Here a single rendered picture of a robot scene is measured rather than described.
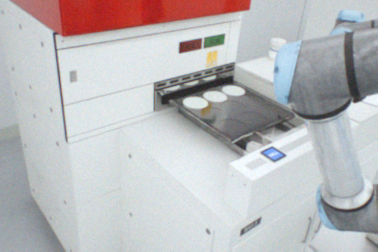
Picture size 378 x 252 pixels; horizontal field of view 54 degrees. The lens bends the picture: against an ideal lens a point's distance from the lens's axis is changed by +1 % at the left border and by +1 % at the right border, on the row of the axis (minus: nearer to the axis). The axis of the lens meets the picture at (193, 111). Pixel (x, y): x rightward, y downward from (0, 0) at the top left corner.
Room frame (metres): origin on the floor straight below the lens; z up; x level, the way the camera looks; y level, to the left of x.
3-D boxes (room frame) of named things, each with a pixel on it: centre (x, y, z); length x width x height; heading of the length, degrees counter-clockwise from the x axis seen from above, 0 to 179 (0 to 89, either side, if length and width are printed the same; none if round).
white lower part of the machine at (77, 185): (1.61, 0.36, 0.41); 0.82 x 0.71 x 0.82; 131
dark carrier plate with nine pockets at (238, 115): (1.31, -0.16, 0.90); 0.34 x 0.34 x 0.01; 41
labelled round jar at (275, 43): (1.73, -0.38, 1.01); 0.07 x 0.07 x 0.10
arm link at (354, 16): (1.09, -0.43, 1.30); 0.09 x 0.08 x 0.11; 156
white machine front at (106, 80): (1.35, 0.14, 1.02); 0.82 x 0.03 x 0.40; 131
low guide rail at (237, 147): (1.19, -0.11, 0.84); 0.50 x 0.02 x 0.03; 41
